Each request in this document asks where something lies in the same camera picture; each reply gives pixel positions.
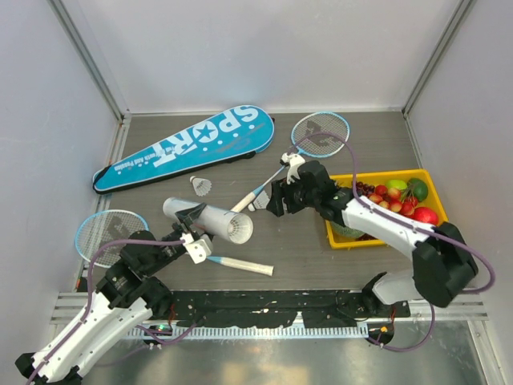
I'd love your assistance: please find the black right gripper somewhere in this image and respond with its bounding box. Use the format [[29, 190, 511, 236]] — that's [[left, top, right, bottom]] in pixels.
[[267, 173, 320, 217]]

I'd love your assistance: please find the white shuttlecock tube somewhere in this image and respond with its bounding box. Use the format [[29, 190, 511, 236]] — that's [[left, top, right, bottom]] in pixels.
[[163, 197, 253, 244]]

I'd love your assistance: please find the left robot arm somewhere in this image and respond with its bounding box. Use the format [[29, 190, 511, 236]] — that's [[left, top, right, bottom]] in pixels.
[[15, 203, 212, 384]]

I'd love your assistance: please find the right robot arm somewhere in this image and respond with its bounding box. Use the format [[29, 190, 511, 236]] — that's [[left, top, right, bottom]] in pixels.
[[266, 160, 479, 316]]

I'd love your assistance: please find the green netted melon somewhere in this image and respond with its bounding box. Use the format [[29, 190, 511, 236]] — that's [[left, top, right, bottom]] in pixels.
[[330, 221, 365, 239]]

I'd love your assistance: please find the blue sport racket bag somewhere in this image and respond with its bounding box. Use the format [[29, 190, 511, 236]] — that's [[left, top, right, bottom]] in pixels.
[[92, 105, 275, 195]]

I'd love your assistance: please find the blue racket far right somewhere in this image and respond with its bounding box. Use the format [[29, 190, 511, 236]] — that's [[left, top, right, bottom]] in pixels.
[[231, 111, 350, 213]]

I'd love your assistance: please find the blue racket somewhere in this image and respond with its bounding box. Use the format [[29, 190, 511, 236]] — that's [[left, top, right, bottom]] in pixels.
[[231, 111, 350, 213], [75, 209, 276, 278]]

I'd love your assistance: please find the blue racket near left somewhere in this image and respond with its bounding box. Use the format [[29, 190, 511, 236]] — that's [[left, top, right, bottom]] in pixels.
[[75, 209, 276, 278]]

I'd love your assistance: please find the red cherry bunch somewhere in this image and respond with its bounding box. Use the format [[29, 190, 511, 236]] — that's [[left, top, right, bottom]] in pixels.
[[366, 184, 418, 217]]

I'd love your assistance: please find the yellow-green fruit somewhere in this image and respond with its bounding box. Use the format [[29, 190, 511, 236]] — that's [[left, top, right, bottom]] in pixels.
[[386, 179, 408, 191]]

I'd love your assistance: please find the green lime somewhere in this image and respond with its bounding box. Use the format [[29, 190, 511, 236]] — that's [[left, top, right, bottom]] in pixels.
[[407, 178, 429, 202]]

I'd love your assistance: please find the red apple in tray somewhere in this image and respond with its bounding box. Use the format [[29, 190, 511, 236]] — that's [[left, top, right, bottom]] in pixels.
[[412, 207, 439, 225]]

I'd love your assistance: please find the yellow plastic tray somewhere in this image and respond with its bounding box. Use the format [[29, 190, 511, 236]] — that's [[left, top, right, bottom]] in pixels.
[[325, 169, 447, 249]]

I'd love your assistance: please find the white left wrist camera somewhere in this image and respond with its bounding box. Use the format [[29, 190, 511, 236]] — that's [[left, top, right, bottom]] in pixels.
[[180, 233, 212, 264]]

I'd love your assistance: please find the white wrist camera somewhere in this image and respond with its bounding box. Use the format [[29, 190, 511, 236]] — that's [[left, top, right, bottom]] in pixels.
[[180, 233, 212, 264], [281, 152, 305, 184]]

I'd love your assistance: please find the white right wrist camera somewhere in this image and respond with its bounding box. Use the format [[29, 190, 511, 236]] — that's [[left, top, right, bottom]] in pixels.
[[281, 152, 305, 184]]

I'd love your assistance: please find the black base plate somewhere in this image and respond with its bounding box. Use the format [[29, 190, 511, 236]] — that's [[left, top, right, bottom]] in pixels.
[[164, 290, 410, 329]]

